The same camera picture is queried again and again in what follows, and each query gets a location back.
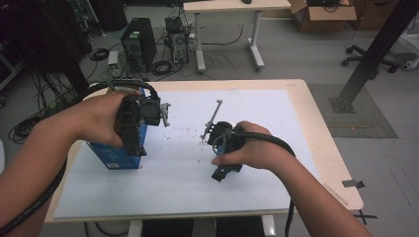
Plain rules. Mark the black tape strip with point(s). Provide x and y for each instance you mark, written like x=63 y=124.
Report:
x=352 y=183

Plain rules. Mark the black tape cross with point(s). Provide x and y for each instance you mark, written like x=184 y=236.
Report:
x=364 y=216

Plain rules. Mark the scattered small crumbs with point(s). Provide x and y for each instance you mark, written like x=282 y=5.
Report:
x=197 y=141

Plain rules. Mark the person's legs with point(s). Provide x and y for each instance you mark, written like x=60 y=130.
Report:
x=164 y=227

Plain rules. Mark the open brown cardboard box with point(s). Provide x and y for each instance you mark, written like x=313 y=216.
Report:
x=326 y=16

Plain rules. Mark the white table mat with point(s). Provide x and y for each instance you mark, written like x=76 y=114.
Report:
x=184 y=184

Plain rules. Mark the person's right hand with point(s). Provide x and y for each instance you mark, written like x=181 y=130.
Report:
x=257 y=151

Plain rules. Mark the black computer mouse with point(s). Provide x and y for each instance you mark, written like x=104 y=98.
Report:
x=246 y=1

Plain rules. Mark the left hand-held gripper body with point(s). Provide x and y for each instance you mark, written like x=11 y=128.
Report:
x=150 y=110

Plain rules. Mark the black office chair base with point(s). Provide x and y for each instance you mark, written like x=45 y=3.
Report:
x=359 y=57

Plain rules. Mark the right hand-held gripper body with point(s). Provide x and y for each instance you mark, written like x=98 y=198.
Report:
x=225 y=136

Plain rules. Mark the open computer case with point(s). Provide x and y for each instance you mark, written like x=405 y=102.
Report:
x=178 y=39

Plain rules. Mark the black metal stand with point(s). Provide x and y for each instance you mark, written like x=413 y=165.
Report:
x=378 y=49

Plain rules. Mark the white power strip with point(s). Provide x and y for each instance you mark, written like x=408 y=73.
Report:
x=113 y=61

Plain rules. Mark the white-legged wooden desk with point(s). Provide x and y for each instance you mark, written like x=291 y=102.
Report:
x=230 y=6

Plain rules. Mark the person's left hand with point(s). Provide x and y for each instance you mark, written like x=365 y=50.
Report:
x=99 y=115

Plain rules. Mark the blue cardboard box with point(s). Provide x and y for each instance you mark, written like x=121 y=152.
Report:
x=113 y=156

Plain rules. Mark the grey floor mat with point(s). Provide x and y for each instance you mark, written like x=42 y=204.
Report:
x=362 y=125

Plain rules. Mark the black computer tower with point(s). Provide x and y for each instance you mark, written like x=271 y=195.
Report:
x=140 y=42

